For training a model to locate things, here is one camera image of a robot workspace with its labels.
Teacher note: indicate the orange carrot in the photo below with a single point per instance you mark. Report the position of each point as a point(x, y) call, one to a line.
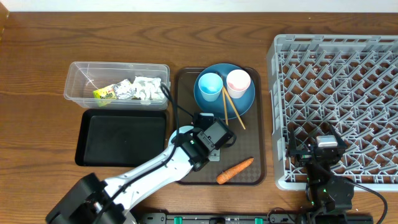
point(233, 171)

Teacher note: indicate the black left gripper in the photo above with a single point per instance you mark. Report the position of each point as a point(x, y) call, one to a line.
point(218, 154)

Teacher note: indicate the brown serving tray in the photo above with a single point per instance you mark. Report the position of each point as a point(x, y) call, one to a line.
point(249, 143)

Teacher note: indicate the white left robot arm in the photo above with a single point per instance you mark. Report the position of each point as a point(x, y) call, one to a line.
point(92, 200)

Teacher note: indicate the clear plastic bin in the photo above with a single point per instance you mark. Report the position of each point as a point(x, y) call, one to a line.
point(85, 77)

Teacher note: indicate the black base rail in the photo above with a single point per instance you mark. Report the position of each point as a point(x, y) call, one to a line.
point(272, 218)

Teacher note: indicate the pink cup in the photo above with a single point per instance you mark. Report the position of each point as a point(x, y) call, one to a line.
point(238, 81)

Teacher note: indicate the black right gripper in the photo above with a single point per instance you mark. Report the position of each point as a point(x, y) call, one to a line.
point(304, 155)

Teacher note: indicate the yellow green snack wrapper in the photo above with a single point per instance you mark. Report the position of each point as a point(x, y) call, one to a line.
point(123, 90)

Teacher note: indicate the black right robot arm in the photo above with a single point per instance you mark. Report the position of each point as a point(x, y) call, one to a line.
point(330, 195)

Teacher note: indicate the light blue rice bowl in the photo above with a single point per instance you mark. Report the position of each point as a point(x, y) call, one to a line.
point(182, 130)

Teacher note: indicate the light blue cup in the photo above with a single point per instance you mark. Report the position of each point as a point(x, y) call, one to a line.
point(210, 86)

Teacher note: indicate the dark blue plate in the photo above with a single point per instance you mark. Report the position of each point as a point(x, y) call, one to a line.
point(216, 107)

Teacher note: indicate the grey dishwasher rack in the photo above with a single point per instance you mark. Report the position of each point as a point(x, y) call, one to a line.
point(347, 81)

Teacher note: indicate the black plastic tray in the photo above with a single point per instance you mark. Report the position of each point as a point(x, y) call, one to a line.
point(120, 138)

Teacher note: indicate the white paper napkin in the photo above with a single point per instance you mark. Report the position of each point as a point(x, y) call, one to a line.
point(147, 88)

